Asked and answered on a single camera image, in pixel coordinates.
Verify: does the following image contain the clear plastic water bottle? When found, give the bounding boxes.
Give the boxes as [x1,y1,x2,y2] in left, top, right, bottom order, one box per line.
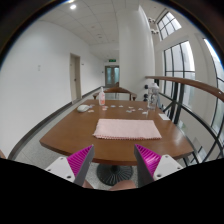
[148,83,159,110]

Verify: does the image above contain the beige door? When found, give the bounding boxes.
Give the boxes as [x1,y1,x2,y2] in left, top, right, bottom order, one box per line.
[70,54,81,102]

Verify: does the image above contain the wooden chair backrest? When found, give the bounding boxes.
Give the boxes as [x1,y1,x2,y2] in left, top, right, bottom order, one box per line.
[92,87,137,101]

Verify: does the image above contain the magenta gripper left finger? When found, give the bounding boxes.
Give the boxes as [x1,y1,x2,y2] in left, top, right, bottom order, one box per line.
[67,145,95,186]

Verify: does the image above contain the green exit sign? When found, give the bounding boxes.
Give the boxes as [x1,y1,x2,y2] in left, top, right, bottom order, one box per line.
[108,59,116,63]

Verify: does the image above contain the wooden handrail with black railing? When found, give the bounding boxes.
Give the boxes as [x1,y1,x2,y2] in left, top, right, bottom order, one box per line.
[147,76,224,165]

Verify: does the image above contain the brown wooden table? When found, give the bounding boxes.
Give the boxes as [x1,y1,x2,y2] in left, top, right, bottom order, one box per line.
[40,100,193,166]

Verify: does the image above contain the black round table base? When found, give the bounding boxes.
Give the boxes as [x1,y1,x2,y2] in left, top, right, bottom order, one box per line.
[97,164,133,186]

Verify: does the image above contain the double glass door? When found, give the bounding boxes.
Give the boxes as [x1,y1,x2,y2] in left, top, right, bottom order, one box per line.
[105,66,120,87]

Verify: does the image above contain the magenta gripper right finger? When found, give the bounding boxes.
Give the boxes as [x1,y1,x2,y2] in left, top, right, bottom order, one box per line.
[134,144,161,187]

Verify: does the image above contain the pink towel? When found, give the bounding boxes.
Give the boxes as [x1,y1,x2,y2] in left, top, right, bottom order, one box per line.
[94,119,162,140]

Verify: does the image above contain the white paper card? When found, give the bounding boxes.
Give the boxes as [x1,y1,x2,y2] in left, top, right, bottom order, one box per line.
[159,114,170,120]

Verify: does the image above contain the white bowl-shaped object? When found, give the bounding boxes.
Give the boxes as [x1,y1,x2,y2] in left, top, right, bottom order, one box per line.
[77,105,90,113]

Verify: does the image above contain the pink-white spray bottle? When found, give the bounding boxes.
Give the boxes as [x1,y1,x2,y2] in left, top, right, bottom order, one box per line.
[99,87,105,106]

